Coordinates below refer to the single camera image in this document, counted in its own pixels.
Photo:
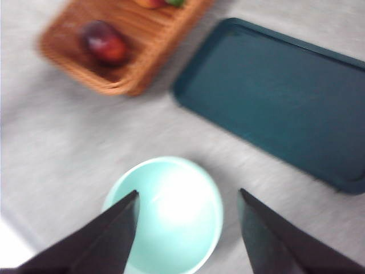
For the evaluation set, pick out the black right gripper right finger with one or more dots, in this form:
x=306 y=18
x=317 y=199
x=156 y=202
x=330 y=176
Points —
x=279 y=248

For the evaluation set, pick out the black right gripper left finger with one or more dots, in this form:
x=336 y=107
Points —
x=94 y=248

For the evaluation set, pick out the teal ribbed bowl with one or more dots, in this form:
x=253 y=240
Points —
x=176 y=222

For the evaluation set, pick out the dark purple plum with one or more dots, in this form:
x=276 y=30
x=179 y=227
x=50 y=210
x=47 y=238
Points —
x=104 y=42

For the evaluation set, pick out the dark rectangular tray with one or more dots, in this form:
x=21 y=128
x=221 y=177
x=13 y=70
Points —
x=271 y=94

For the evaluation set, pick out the brown wicker basket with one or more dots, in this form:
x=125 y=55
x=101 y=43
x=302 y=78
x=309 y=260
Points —
x=154 y=37

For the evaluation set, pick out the red yellow apple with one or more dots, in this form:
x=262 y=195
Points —
x=152 y=3

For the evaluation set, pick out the green lime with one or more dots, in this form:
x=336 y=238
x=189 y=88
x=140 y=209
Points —
x=176 y=2

